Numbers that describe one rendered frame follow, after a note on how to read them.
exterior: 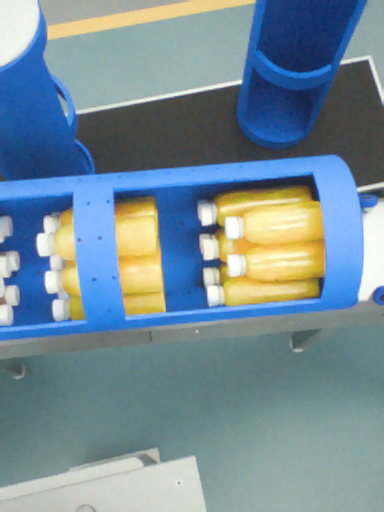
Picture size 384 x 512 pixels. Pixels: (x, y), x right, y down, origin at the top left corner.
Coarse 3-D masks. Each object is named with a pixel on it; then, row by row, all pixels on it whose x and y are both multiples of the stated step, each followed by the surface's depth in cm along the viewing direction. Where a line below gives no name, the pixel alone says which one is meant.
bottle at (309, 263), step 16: (320, 240) 109; (240, 256) 109; (256, 256) 108; (272, 256) 107; (288, 256) 107; (304, 256) 107; (320, 256) 107; (240, 272) 109; (256, 272) 108; (272, 272) 108; (288, 272) 108; (304, 272) 108; (320, 272) 109
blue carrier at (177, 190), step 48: (0, 192) 103; (48, 192) 103; (96, 192) 102; (144, 192) 120; (192, 192) 122; (336, 192) 102; (96, 240) 99; (192, 240) 127; (336, 240) 100; (96, 288) 100; (192, 288) 124; (336, 288) 104; (0, 336) 106; (48, 336) 111
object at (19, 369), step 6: (0, 360) 186; (6, 360) 192; (12, 360) 199; (18, 360) 207; (0, 366) 185; (6, 366) 192; (12, 366) 199; (18, 366) 206; (24, 366) 214; (0, 372) 195; (6, 372) 197; (12, 372) 199; (18, 372) 206; (24, 372) 213; (18, 378) 213
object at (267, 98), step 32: (256, 0) 166; (288, 0) 186; (320, 0) 183; (352, 0) 171; (256, 32) 172; (288, 32) 201; (320, 32) 195; (352, 32) 166; (256, 64) 182; (288, 64) 217; (320, 64) 206; (256, 96) 226; (288, 96) 226; (320, 96) 192; (256, 128) 222; (288, 128) 223
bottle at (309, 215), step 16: (256, 208) 107; (272, 208) 106; (288, 208) 106; (304, 208) 106; (320, 208) 106; (240, 224) 106; (256, 224) 105; (272, 224) 105; (288, 224) 105; (304, 224) 105; (320, 224) 105; (256, 240) 106; (272, 240) 106; (288, 240) 106; (304, 240) 107
